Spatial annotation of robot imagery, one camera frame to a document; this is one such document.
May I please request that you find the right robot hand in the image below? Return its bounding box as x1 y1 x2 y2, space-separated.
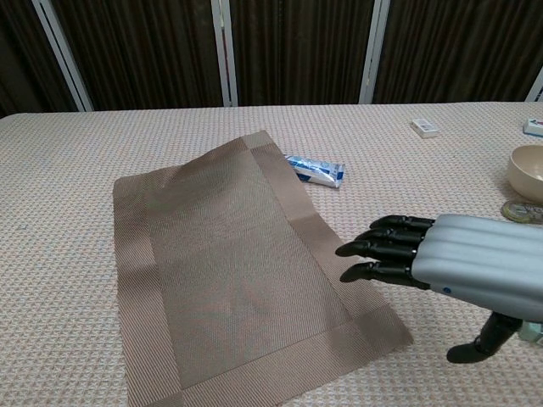
334 214 543 364

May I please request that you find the light brown bowl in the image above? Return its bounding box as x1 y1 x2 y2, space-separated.
507 144 543 201

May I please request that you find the brown woven placemat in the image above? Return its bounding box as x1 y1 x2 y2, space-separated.
112 130 415 407

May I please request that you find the clear green correction tape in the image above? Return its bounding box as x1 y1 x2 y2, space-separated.
500 199 543 225

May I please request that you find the small white box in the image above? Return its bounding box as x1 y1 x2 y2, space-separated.
410 119 440 138

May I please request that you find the blue white toothpaste tube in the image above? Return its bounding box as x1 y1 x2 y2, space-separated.
284 154 347 191

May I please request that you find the beige woven tablecloth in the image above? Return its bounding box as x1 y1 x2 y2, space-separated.
0 100 543 407

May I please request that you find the white partition frame post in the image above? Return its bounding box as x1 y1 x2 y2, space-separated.
210 0 239 107
31 0 95 113
524 67 543 103
358 0 390 105

